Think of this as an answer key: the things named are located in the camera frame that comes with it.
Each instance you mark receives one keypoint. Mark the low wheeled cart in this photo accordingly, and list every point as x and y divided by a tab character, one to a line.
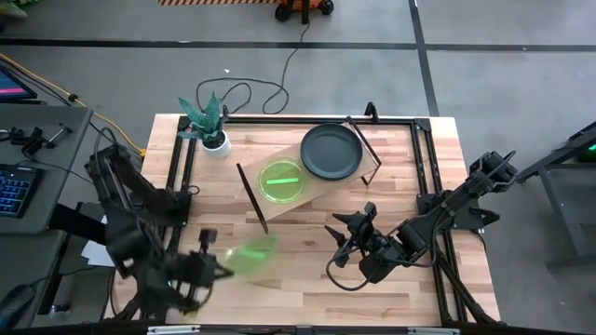
305	8

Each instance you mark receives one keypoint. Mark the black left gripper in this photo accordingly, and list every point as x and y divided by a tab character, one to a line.
193	271

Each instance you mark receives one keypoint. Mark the backlit black keyboard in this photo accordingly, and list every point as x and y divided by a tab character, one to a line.
16	191

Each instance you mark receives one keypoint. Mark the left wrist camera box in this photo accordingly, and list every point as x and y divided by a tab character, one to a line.
208	239

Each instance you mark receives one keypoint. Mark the white paper sheet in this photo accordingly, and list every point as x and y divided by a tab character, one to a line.
95	253

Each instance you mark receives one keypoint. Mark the snake plant in white pot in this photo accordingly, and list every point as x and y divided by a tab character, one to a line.
209	125

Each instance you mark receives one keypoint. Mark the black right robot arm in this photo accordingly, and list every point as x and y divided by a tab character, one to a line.
447	209

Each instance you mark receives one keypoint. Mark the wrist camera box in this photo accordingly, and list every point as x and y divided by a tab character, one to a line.
369	210
208	239

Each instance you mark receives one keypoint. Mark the green transparent plate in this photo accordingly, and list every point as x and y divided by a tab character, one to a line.
281	179
253	256

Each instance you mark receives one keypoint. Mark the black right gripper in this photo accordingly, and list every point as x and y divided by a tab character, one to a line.
365	239

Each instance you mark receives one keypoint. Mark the black metal stand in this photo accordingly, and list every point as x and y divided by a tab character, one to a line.
559	195

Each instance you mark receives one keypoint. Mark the desk monitor screen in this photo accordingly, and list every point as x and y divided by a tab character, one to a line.
14	86

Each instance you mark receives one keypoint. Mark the wooden shelf with black legs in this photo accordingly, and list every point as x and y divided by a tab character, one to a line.
321	186

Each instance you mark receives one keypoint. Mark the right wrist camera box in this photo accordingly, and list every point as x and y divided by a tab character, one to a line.
369	210

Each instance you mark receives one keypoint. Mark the silver edge bracket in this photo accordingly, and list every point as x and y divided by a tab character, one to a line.
433	331
173	330

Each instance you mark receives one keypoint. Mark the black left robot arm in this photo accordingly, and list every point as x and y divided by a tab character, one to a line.
130	186

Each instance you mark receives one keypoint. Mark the large dark plate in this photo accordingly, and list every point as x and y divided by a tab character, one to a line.
331	151

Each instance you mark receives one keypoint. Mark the grey side desk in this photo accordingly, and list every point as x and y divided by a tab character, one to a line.
51	139

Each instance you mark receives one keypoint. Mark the black clamp tool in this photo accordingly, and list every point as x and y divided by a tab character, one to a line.
35	138

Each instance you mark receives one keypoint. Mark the black aluminium table frame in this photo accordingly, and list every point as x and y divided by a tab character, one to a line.
421	153

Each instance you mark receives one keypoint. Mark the striped hazard floor tape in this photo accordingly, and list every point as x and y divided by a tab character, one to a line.
219	2

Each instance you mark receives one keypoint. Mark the green floor object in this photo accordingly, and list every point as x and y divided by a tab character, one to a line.
11	8

